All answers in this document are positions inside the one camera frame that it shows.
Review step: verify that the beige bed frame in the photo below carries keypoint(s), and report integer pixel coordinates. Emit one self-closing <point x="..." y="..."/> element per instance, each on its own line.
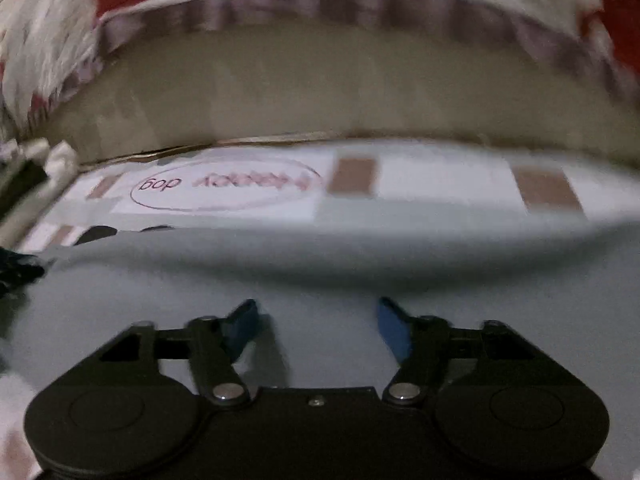
<point x="304" y="82"/>

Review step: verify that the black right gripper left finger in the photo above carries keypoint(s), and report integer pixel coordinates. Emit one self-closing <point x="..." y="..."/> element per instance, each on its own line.
<point x="216" y="344"/>

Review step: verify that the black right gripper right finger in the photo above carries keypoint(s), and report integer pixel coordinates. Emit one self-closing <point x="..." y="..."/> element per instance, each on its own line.
<point x="421" y="347"/>

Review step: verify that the checkered fabric storage box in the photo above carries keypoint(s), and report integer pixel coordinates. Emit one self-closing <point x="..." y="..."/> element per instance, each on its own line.
<point x="545" y="242"/>

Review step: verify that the white quilt with red bears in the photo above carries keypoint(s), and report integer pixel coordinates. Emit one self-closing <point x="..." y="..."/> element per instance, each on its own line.
<point x="50" y="49"/>

